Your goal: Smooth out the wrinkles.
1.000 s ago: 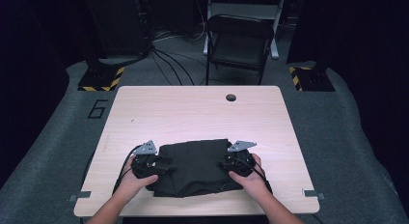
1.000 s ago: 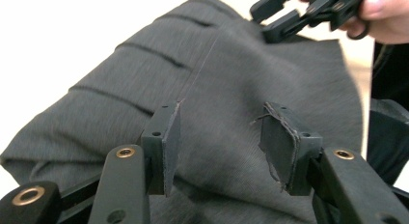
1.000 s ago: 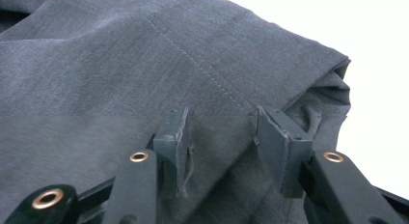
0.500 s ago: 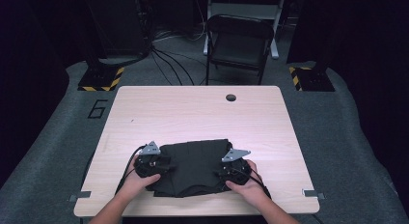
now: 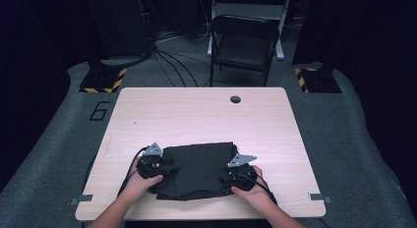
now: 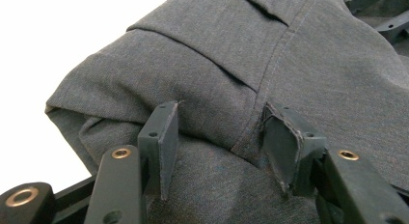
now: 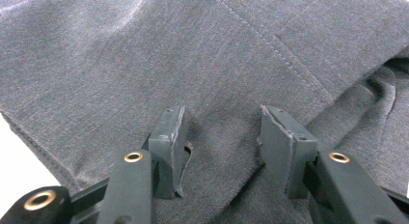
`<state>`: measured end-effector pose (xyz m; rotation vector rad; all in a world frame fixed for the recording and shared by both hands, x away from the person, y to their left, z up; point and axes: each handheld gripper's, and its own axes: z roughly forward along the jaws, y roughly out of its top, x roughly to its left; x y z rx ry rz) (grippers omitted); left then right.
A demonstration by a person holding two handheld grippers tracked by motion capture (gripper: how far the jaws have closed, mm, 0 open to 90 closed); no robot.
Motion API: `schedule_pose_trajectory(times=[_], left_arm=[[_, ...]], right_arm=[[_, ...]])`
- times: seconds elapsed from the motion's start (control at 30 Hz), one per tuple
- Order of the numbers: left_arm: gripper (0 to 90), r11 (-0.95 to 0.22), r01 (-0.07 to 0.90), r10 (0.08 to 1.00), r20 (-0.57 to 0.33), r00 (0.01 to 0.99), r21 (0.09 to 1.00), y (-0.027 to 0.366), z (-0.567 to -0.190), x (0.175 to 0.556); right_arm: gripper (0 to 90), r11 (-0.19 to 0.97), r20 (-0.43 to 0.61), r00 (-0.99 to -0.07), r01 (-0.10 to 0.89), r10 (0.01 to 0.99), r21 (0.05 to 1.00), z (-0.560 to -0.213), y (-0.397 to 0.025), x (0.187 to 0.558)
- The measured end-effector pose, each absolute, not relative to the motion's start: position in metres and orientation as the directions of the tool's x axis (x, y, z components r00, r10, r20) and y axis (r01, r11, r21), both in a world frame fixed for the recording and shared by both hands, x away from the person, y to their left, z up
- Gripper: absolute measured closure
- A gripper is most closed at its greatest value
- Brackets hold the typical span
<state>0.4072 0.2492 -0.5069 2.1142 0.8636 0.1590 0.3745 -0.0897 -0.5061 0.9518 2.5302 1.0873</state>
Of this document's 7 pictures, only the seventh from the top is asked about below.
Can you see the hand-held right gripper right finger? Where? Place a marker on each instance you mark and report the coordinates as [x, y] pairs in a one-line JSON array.
[[286, 153]]

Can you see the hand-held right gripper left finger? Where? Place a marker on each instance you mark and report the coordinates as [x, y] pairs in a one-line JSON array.
[[165, 150]]

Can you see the dark grey pleated skirt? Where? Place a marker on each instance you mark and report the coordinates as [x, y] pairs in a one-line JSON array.
[[205, 63]]

